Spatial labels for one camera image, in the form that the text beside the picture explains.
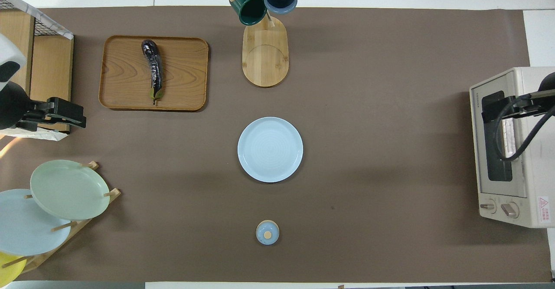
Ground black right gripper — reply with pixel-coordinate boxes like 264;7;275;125
481;89;555;123

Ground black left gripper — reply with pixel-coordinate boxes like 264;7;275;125
17;97;86;132

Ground glass oven door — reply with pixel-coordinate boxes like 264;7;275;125
470;76;527;196

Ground dark purple eggplant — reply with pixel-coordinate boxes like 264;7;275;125
141;39;165;106

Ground light blue round plate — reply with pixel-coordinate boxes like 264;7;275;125
237;116;304;183

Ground beige toaster oven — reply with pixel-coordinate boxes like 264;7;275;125
469;66;555;229

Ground white patterned cloth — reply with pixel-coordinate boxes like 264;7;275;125
0;126;70;141

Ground wooden shelf boards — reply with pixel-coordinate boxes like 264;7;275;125
0;9;74;133

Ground pale green plate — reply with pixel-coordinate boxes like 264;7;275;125
30;159;111;221

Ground wooden plate rack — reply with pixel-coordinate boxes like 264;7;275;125
13;161;122;274

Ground rectangular wooden tray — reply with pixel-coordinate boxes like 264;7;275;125
98;35;209;112

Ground light blue racked plate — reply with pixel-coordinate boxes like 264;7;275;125
0;188;72;256

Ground brown table mat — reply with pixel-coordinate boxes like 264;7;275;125
0;6;551;283

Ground yellow plate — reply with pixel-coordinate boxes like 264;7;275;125
0;251;26;286

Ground wooden mug tree stand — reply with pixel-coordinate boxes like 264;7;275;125
229;0;300;88

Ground dark green mug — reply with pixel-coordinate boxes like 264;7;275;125
229;0;268;26

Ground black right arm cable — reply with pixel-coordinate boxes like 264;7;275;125
496;97;555;161

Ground black wire basket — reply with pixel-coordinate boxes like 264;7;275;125
0;0;74;40

